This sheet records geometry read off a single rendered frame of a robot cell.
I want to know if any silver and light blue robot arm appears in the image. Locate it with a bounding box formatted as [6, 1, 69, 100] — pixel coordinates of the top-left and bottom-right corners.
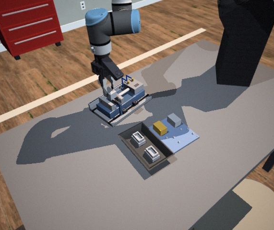
[85, 0, 246, 81]

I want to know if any yellow rectangular block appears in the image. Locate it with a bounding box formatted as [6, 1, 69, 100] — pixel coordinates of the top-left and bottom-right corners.
[153, 121, 167, 136]

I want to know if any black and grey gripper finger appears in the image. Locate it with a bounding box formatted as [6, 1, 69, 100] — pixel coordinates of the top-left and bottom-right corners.
[97, 73, 107, 94]
[106, 75, 115, 89]

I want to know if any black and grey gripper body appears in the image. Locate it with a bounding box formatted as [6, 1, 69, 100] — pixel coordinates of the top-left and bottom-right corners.
[91, 53, 110, 78]

